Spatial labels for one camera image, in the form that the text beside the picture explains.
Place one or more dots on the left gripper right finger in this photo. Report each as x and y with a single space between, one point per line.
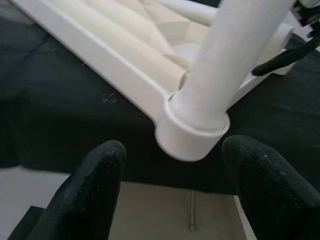
275 195

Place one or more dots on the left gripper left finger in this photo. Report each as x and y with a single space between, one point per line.
87 195

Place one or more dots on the black tablecloth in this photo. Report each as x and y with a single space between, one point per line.
62 112

